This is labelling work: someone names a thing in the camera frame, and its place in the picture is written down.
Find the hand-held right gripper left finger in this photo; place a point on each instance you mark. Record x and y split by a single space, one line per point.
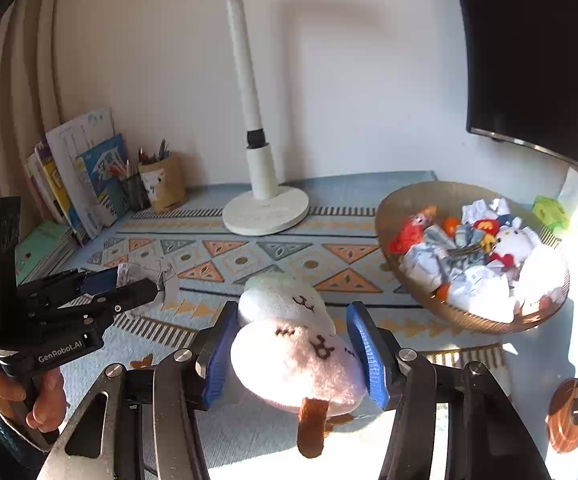
219 360

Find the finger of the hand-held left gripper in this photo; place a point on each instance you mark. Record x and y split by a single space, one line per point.
129 300
99 282

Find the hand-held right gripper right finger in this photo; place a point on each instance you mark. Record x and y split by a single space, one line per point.
364 355

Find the pink white green dango plush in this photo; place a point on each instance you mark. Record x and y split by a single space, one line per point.
294 360

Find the orange mandarin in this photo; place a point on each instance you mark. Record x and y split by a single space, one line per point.
451 226
444 291

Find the grey paper ball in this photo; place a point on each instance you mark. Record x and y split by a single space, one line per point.
444 240

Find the golden ribbed bowl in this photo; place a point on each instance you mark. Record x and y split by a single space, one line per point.
389 210

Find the red fries plush toy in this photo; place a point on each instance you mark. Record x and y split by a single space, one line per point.
484 227

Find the white cat plush red bow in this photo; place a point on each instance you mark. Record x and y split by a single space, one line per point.
516 245

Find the person's left hand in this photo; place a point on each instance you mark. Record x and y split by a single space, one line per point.
49 400

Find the stack of flat green books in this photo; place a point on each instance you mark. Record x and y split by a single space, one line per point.
44 245

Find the black mesh pen holder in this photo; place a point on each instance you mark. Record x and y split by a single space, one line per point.
136 192

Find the row of standing books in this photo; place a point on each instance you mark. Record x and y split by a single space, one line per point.
94 175

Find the brown paper bag pen holder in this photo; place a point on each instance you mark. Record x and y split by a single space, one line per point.
161 185

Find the bunch of pens and pencils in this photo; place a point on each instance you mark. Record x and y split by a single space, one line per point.
128 167
161 152

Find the patterned blue mat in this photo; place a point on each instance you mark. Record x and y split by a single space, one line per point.
289 255

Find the beige ribbed curtain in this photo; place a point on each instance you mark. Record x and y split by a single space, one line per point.
9 110

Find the white desk lamp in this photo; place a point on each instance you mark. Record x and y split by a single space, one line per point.
264 170

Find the brown round reel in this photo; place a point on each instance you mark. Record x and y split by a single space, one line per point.
566 425

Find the green plastic container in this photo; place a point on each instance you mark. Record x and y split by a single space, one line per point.
551 215

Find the pale box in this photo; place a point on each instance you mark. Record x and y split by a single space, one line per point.
576 190

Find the black monitor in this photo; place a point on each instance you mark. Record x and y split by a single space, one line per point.
534 50

